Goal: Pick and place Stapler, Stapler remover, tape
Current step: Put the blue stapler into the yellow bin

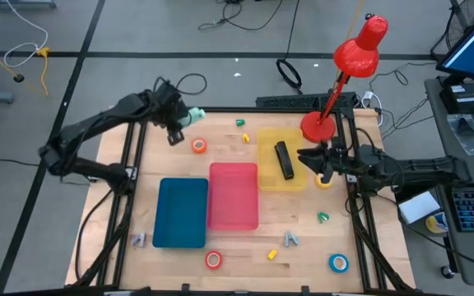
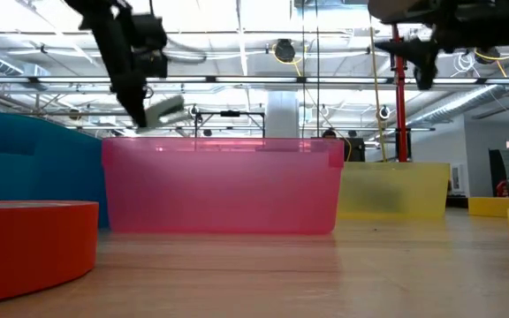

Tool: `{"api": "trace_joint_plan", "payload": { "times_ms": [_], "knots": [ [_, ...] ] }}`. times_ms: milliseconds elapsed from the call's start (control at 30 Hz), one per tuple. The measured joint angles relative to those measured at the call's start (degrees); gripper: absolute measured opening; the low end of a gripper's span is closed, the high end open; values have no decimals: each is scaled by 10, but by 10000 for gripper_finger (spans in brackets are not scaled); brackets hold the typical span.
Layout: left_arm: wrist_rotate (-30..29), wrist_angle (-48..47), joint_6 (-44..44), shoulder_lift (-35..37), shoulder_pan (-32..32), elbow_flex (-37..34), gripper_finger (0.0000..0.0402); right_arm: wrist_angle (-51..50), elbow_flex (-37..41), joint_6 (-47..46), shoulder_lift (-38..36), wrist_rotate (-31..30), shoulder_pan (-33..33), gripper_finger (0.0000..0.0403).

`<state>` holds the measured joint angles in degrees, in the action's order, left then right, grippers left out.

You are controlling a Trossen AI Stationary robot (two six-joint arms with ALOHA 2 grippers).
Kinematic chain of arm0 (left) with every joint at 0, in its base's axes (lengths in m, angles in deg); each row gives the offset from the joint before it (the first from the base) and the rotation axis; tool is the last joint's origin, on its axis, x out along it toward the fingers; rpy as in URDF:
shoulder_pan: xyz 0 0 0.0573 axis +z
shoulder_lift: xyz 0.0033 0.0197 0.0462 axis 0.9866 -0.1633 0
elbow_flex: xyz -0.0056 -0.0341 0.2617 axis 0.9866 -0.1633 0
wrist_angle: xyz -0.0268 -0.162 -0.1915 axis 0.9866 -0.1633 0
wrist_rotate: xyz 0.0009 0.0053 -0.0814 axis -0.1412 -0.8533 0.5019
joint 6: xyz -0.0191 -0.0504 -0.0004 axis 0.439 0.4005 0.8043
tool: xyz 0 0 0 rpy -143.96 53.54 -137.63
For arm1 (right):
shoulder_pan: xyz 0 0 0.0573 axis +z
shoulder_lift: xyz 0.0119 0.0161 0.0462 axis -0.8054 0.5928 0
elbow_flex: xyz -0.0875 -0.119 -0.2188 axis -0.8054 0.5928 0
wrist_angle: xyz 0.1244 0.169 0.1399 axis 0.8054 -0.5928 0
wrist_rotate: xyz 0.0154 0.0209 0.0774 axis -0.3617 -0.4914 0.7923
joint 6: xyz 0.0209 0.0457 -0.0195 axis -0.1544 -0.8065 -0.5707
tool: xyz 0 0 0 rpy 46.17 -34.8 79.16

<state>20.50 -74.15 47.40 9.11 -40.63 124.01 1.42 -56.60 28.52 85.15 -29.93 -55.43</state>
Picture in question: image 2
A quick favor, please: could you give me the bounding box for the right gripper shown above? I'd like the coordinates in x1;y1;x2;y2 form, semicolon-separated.
374;17;472;92

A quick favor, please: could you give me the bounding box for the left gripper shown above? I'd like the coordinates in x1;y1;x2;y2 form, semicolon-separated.
84;4;150;130

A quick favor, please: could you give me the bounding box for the mint green stapler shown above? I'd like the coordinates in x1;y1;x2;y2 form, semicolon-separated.
141;95;190;132

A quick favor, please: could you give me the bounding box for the yellow tape roll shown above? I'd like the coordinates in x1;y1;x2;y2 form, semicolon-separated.
467;196;509;218

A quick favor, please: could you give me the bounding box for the red tape roll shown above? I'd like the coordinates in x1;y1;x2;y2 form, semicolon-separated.
0;201;100;306

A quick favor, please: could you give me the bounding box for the black metal stand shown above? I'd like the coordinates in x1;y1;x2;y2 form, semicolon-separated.
194;110;267;138

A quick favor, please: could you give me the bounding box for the blue plastic bin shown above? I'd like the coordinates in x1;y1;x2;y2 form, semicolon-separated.
0;110;110;229

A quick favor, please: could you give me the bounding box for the pink plastic bin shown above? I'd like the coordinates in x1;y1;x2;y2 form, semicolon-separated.
101;136;346;235

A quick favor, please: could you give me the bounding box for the yellow plastic bin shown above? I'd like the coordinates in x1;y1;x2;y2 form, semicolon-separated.
336;161;452;220

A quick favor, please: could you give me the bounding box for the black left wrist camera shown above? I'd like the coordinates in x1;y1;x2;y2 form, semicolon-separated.
128;12;170;79

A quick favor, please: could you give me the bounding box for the black ceiling cable reel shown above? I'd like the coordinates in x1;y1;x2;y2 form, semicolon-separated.
475;47;501;65
274;38;297;63

